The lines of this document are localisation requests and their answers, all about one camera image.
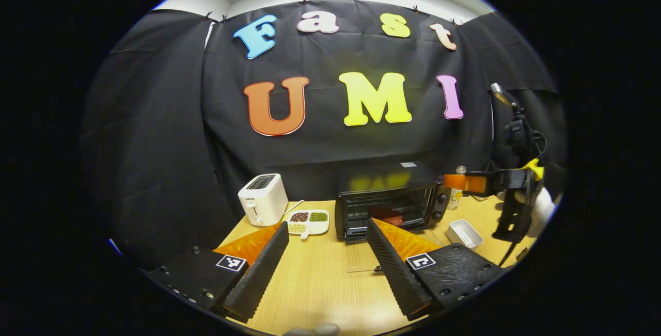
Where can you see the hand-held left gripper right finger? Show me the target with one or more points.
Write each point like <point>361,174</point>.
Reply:
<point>395,271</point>

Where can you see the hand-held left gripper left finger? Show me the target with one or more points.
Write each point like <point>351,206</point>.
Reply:
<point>261,274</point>

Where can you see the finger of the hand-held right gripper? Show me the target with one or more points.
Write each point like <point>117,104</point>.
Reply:
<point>465,184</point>

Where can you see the brown meat piece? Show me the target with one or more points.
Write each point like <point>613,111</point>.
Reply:
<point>387,216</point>

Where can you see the black electric oven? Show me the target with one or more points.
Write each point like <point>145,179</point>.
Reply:
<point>382,181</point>

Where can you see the clear bottle with yellow label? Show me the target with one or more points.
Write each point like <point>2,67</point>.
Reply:
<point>455,199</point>

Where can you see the white rectangular tray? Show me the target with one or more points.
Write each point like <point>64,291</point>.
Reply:
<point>465,233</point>

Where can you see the white divided plate with beans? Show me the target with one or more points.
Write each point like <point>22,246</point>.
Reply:
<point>309,221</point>

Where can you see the white toaster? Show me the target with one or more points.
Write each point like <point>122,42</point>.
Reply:
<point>263,199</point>

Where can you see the black backdrop cloth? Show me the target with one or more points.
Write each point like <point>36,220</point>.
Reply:
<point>155,145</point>

